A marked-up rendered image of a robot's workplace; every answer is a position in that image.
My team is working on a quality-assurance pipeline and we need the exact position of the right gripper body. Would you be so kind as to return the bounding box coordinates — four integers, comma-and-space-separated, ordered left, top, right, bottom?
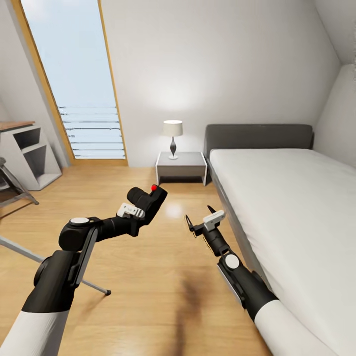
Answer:
194, 222, 223, 245

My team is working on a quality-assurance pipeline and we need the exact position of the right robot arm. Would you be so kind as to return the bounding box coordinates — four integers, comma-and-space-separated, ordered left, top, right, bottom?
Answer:
186, 205, 339, 356

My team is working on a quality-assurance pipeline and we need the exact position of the camera tripod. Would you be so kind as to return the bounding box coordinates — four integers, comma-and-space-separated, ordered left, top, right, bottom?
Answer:
0, 235, 111, 296

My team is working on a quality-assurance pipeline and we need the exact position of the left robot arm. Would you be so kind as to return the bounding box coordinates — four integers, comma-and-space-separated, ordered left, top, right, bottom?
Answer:
0, 202, 148, 356

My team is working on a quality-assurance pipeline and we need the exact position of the digital camera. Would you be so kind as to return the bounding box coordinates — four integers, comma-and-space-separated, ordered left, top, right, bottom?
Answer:
127, 184, 168, 225

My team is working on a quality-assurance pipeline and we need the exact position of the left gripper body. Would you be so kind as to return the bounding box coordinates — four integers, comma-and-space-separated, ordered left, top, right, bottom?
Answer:
109, 214, 140, 238

